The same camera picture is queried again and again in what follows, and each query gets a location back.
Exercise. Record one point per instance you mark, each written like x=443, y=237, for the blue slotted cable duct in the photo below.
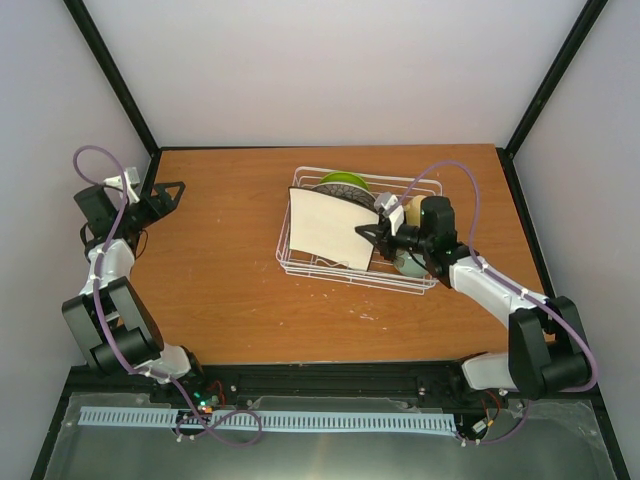
x=279, y=421

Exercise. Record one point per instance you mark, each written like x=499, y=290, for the white wire dish rack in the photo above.
x=381, y=273

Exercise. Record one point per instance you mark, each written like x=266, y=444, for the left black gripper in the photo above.
x=163, y=200

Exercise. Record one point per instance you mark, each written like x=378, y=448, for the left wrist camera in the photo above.
x=125, y=185

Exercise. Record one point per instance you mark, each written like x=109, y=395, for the small circuit board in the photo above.
x=210, y=397

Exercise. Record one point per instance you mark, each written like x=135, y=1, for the yellow mug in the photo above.
x=413, y=211

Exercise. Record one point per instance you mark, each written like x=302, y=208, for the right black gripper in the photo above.
x=383, y=234

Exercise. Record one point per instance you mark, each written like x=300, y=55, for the mint green bowl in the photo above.
x=408, y=265

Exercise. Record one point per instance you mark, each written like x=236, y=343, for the white square plate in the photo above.
x=325, y=226

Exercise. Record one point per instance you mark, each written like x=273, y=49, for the black frame post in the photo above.
x=87, y=27
x=575, y=38

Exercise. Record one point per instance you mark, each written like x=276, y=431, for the left black frame post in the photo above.
x=87, y=27

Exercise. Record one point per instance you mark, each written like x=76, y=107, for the green plate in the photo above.
x=344, y=178

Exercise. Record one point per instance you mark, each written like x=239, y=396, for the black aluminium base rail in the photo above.
x=426, y=384

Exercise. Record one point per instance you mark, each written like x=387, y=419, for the patterned round plate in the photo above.
x=348, y=192

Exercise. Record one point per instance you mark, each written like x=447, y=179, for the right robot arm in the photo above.
x=547, y=350

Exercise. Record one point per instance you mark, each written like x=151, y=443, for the right black frame post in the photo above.
x=575, y=38

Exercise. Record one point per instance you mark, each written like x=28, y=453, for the metal base sheet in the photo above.
x=547, y=440

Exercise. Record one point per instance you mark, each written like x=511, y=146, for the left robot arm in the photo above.
x=107, y=318

